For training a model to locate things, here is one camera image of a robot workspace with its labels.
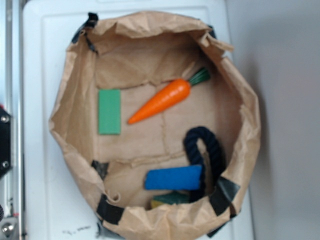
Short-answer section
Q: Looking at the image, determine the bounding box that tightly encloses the orange toy carrot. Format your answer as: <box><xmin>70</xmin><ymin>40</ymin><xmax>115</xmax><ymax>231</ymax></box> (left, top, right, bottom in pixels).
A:
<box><xmin>127</xmin><ymin>67</ymin><xmax>211</xmax><ymax>124</ymax></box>

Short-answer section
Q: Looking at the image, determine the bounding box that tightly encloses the brown paper lined bin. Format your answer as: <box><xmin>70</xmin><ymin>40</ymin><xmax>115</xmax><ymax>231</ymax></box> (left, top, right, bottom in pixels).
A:
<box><xmin>49</xmin><ymin>11</ymin><xmax>261</xmax><ymax>240</ymax></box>

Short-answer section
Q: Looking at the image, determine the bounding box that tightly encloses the green rectangular block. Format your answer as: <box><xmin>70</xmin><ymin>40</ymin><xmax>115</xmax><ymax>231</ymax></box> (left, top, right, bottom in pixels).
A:
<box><xmin>98</xmin><ymin>89</ymin><xmax>121</xmax><ymax>135</ymax></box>

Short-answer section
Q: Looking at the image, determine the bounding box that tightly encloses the blue rectangular block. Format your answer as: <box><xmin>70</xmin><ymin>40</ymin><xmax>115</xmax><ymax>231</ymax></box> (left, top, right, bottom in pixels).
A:
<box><xmin>144</xmin><ymin>165</ymin><xmax>203</xmax><ymax>191</ymax></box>

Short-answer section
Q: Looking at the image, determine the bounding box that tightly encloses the green and yellow sponge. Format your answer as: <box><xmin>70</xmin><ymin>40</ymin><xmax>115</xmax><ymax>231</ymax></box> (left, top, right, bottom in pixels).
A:
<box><xmin>150</xmin><ymin>191</ymin><xmax>190</xmax><ymax>209</ymax></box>

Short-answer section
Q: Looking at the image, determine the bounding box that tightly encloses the white plastic tray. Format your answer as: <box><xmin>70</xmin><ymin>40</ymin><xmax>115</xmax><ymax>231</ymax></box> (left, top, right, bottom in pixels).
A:
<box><xmin>21</xmin><ymin>0</ymin><xmax>255</xmax><ymax>240</ymax></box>

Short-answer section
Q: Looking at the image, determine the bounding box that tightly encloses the dark navy rope loop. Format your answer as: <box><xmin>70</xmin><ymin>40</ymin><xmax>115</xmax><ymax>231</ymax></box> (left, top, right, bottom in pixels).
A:
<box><xmin>183</xmin><ymin>126</ymin><xmax>227</xmax><ymax>203</ymax></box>

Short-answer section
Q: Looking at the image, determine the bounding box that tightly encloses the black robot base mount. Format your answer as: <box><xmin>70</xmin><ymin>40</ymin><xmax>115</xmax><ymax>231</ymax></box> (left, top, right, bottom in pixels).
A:
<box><xmin>0</xmin><ymin>104</ymin><xmax>12</xmax><ymax>179</ymax></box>

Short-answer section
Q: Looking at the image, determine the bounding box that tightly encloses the aluminium frame rail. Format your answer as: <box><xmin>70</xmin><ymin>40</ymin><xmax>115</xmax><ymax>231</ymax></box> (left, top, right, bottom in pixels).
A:
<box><xmin>0</xmin><ymin>0</ymin><xmax>26</xmax><ymax>240</ymax></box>

